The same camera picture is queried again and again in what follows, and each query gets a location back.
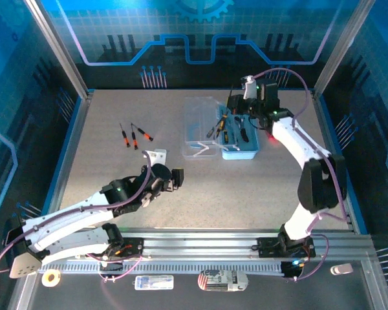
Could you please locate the clear blue plastic tool box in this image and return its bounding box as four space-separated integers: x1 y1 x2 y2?
182 96 261 161

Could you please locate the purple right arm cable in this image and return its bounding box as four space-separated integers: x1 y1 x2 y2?
252 67 349 282

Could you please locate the black controller box with connector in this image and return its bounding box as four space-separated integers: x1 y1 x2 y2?
98 258 125 273

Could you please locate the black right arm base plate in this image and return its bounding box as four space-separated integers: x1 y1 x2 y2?
257 236 317 258

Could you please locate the small white plastic device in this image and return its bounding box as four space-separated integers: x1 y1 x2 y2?
330 263 354 276

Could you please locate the clear plastic badge card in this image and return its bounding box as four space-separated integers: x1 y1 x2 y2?
134 274 175 291

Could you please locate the cream tape roll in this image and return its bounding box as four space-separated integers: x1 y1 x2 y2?
41 269 62 287

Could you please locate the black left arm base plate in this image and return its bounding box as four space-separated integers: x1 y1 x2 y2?
106 237 144 258

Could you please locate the aluminium side rail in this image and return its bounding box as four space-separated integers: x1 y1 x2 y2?
311 89 369 235
35 89 95 234

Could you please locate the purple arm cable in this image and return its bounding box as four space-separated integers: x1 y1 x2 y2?
252 67 349 282
0 150 153 284

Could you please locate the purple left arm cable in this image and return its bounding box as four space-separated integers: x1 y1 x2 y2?
0 150 153 284

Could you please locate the printed red white label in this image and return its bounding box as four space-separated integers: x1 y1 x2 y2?
197 269 249 292

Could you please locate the small orange black precision screwdriver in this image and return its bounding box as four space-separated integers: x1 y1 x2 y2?
131 122 140 150
131 122 155 142
119 123 131 149

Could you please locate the grey slotted cable duct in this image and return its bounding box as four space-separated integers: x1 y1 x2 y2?
38 262 287 276

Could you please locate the aluminium front rail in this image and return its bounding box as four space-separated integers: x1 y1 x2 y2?
25 227 378 263

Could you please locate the aluminium frame post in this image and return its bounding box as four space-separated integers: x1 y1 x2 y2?
312 0 376 98
23 0 93 99

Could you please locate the black controller box with LED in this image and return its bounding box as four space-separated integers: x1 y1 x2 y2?
280 260 307 279

